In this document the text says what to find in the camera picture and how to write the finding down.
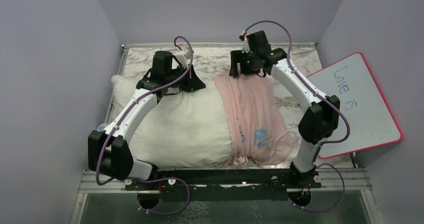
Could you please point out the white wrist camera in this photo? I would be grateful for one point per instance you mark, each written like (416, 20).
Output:
(183, 56)
(245, 43)

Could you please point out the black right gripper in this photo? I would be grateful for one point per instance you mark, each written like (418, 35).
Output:
(236, 56)

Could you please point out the white pillow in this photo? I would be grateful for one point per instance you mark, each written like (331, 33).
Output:
(185, 130)

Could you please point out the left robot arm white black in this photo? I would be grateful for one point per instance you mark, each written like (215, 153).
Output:
(108, 150)

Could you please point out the pink framed whiteboard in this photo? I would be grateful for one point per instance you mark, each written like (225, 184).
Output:
(372, 122)

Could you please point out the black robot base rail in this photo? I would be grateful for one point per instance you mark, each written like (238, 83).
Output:
(222, 185)

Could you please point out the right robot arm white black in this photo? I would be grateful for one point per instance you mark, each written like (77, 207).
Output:
(320, 111)

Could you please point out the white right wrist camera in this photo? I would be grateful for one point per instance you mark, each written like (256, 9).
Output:
(245, 43)

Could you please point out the Elsa print pink-lined pillowcase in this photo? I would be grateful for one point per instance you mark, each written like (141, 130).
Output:
(256, 126)

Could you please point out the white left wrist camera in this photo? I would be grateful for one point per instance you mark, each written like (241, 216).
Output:
(183, 56)

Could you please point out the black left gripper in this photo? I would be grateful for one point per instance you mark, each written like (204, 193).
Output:
(192, 82)

